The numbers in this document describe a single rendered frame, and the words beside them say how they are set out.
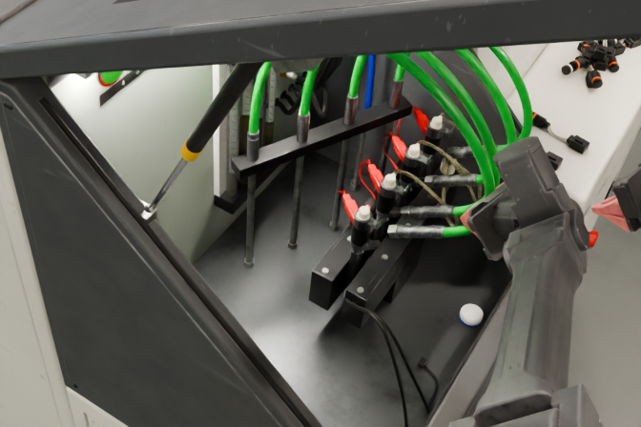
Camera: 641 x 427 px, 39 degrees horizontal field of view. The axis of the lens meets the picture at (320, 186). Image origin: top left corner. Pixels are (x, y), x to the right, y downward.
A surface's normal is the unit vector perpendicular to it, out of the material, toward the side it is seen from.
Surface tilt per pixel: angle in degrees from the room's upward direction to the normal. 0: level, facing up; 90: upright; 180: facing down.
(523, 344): 47
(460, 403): 0
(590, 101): 0
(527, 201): 67
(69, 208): 90
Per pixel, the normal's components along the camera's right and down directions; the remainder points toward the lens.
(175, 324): -0.52, 0.60
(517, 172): -0.31, 0.29
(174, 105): 0.85, 0.43
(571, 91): 0.08, -0.67
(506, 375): -0.47, -0.86
